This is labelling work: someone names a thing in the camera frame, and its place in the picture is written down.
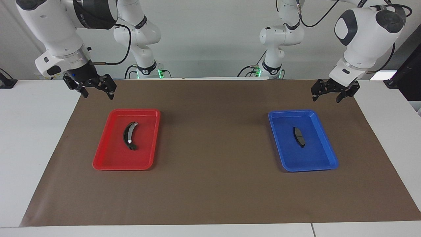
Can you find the red plastic tray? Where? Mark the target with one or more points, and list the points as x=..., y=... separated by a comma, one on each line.
x=111, y=154

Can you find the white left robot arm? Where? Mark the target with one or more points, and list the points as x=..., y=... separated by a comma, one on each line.
x=365, y=39

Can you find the blue plastic tray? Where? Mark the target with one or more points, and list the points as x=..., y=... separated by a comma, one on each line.
x=309, y=158

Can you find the white power strip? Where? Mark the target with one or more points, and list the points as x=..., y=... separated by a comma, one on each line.
x=54, y=77

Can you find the black monitor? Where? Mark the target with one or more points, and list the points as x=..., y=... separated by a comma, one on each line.
x=409, y=75

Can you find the black clamp mount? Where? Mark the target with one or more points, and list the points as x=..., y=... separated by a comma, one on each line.
x=6, y=82

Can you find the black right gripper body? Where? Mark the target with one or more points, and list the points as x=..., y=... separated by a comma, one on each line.
x=87, y=77

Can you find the brown table mat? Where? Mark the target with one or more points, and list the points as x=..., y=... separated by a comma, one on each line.
x=213, y=191

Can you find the small dark brake pad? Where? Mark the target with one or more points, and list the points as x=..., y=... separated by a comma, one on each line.
x=299, y=136

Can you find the long curved grey brake pad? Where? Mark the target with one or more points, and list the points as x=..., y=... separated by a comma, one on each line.
x=129, y=133

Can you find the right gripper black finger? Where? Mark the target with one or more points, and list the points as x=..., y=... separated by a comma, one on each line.
x=84, y=91
x=111, y=94

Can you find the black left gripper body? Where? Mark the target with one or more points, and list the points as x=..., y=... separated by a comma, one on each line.
x=332, y=87

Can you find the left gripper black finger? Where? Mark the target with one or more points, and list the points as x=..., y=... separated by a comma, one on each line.
x=339, y=98
x=314, y=97

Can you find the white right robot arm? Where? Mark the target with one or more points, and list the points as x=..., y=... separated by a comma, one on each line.
x=56, y=29

